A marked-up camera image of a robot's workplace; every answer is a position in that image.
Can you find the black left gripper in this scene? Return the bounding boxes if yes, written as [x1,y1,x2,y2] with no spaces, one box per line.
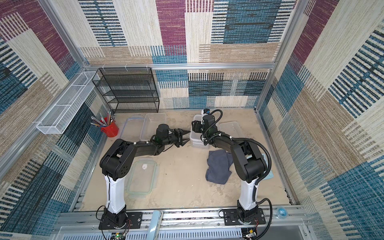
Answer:
[163,129,192,149]

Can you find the blue-rimmed clear lunch box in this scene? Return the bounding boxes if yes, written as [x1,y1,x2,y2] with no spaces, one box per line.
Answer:
[140,113,167,141]

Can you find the clear lunch box base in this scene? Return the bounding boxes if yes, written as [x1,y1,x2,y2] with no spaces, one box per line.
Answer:
[219,122,245,138]

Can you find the grey cleaning cloth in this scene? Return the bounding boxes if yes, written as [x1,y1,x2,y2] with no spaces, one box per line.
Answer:
[206,150,233,185]

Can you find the blue-rimmed clear lid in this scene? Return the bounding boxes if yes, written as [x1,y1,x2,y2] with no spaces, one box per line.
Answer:
[120,116,144,142]

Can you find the green-rimmed lunch box lid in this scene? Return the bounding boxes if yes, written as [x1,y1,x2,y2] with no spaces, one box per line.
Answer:
[125,158,158,197]

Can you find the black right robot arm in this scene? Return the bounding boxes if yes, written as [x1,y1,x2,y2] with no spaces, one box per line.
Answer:
[192,109,272,225]

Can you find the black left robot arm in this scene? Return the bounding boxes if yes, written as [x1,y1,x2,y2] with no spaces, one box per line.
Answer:
[99,124,190,231]

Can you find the red pencil cup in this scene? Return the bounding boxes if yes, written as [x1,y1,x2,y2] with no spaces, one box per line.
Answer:
[101,117,119,138]

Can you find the black mesh shelf rack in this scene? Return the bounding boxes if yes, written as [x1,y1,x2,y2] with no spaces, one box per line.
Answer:
[92,67,160,114]

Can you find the pens in red cup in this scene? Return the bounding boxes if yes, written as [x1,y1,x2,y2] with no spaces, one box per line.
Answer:
[91,111,115,128]

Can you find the light blue calculator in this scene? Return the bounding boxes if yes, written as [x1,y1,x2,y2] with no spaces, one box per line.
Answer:
[261,153,274,181]

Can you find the blue tape roll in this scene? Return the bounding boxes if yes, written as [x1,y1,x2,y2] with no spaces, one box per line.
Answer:
[276,206,289,219]

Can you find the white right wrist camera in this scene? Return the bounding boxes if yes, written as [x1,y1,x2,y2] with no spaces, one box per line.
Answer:
[201,109,210,116]

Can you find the aluminium front rail frame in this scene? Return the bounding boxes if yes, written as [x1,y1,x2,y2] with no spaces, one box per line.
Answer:
[50,206,317,240]

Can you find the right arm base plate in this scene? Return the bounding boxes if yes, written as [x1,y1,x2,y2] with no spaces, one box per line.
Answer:
[218,208,267,226]

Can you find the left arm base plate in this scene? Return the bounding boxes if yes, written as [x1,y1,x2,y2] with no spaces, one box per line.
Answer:
[99,212,143,231]

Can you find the white wire wall basket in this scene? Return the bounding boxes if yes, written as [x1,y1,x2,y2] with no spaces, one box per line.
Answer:
[37,72,96,135]

